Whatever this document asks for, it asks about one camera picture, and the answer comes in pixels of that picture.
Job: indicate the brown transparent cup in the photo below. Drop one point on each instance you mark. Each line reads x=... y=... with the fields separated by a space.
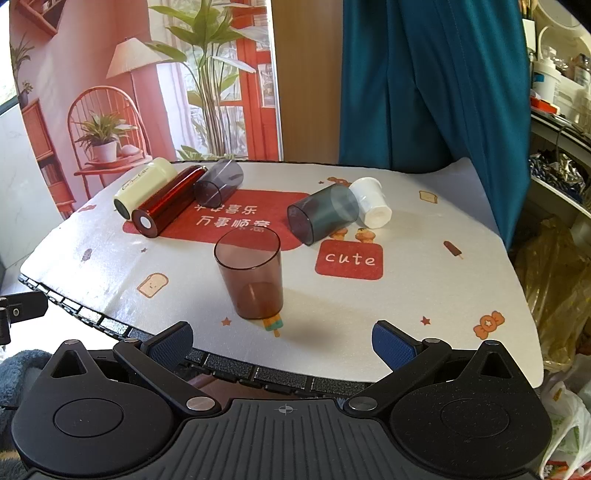
x=251 y=281

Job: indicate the white printed table mat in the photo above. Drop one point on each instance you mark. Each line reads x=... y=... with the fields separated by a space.
x=415 y=286

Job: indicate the grey transparent cup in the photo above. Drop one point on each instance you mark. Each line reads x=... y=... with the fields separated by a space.
x=219 y=182

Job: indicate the teal curtain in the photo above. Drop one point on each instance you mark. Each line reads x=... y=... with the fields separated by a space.
x=438 y=74

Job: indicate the cream cup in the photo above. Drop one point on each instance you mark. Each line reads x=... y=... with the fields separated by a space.
x=143 y=184

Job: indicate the cluttered shelf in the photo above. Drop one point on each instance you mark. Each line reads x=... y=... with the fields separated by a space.
x=565 y=134

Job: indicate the dark red cylindrical bottle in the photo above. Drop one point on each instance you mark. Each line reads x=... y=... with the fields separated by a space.
x=168 y=198

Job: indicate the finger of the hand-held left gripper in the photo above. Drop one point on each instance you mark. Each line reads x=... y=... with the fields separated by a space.
x=25 y=305

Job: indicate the wall poster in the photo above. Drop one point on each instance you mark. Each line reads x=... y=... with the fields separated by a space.
x=92 y=50

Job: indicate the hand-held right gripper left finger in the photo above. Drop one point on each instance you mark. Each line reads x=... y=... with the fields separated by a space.
x=168 y=345

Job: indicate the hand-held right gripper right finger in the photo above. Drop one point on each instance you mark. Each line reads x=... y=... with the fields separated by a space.
x=396 y=347

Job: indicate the grey-blue transparent cup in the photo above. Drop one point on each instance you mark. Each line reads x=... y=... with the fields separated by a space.
x=325 y=212

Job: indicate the blue towel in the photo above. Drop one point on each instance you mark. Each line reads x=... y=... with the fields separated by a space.
x=18 y=374

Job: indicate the yellow plastic bag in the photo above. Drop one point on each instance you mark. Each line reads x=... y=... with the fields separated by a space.
x=558 y=286

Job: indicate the black folding table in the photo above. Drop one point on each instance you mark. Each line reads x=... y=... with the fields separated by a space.
x=277 y=376

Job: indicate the white plastic bag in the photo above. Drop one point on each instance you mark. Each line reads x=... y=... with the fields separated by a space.
x=570 y=415

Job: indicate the white plastic cup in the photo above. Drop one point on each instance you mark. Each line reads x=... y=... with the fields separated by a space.
x=371 y=203

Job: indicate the white jar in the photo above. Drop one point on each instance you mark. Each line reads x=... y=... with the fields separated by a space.
x=547 y=81

